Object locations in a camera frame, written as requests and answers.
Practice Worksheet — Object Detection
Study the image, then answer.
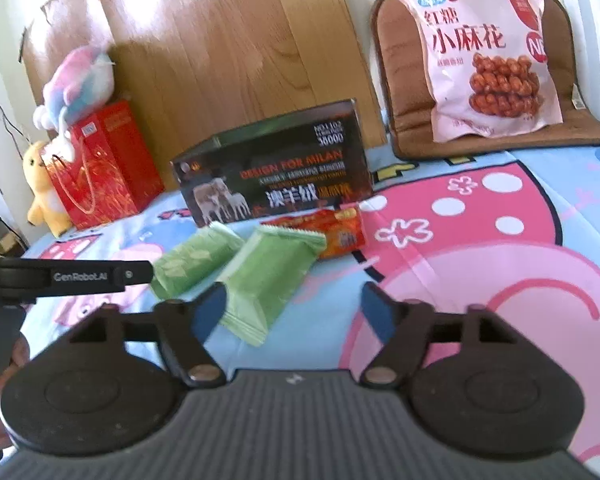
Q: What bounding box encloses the green leaf snack packet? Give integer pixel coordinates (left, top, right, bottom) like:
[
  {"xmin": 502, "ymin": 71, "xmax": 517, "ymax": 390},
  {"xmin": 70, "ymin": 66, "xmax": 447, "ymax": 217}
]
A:
[{"xmin": 150, "ymin": 221, "xmax": 245, "ymax": 300}]

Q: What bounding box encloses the plain green snack packet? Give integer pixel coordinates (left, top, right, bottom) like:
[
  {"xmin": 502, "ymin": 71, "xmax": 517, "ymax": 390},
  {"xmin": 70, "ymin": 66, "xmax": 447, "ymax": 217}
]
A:
[{"xmin": 218, "ymin": 224, "xmax": 327, "ymax": 347}]

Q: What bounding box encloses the red orange snack packet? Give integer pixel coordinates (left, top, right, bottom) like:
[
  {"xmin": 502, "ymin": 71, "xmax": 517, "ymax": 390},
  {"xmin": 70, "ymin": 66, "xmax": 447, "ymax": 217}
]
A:
[{"xmin": 264, "ymin": 205, "xmax": 366, "ymax": 259}]

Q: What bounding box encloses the yellow duck plush toy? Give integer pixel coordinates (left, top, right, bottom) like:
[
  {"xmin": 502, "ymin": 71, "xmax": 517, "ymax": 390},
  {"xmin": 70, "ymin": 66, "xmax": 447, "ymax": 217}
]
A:
[{"xmin": 22, "ymin": 141, "xmax": 73, "ymax": 238}]

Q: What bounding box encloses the red gift bag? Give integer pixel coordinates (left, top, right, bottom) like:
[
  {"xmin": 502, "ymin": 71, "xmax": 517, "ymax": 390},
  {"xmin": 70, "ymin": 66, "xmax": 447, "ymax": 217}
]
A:
[{"xmin": 41, "ymin": 100, "xmax": 164, "ymax": 231}]

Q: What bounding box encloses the cartoon pig bed sheet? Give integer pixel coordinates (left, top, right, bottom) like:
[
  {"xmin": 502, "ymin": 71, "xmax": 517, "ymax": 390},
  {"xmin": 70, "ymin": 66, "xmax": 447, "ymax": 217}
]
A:
[{"xmin": 0, "ymin": 148, "xmax": 600, "ymax": 479}]

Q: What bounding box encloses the black sheep print box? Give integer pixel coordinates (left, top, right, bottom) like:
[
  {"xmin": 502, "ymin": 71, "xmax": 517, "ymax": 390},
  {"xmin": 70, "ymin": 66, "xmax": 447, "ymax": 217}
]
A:
[{"xmin": 171, "ymin": 99, "xmax": 373, "ymax": 226}]

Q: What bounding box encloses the brown seat cushion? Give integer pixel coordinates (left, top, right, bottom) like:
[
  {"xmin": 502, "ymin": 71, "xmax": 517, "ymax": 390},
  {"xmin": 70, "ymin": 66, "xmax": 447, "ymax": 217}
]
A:
[{"xmin": 370, "ymin": 0, "xmax": 600, "ymax": 160}]

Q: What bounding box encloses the pink blue plush toy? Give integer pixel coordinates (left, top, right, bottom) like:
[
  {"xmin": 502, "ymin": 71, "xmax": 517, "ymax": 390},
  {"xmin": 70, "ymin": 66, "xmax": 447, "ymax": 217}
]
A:
[{"xmin": 32, "ymin": 46, "xmax": 114, "ymax": 162}]

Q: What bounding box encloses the wooden board headboard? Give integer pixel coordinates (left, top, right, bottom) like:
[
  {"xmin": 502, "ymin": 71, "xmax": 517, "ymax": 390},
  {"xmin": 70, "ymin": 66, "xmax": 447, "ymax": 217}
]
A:
[{"xmin": 23, "ymin": 0, "xmax": 385, "ymax": 188}]

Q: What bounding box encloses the pink twisted snack bag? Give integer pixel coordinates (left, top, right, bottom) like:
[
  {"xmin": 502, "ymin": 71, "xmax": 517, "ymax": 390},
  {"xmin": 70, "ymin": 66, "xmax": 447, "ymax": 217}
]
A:
[{"xmin": 400, "ymin": 0, "xmax": 562, "ymax": 143}]

